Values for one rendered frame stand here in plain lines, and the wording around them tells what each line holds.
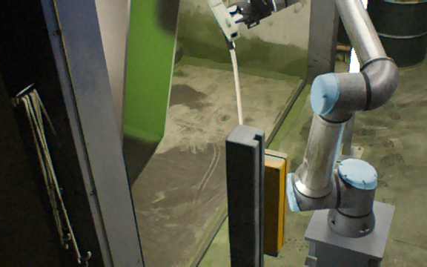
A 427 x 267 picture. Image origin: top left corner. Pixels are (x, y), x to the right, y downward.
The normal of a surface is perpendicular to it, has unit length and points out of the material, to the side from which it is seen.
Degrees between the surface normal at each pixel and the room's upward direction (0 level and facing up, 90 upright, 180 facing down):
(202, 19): 90
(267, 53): 90
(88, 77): 90
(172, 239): 0
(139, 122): 91
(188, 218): 0
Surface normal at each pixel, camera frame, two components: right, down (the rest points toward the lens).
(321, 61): -0.41, 0.54
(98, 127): 0.91, 0.20
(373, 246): -0.04, -0.82
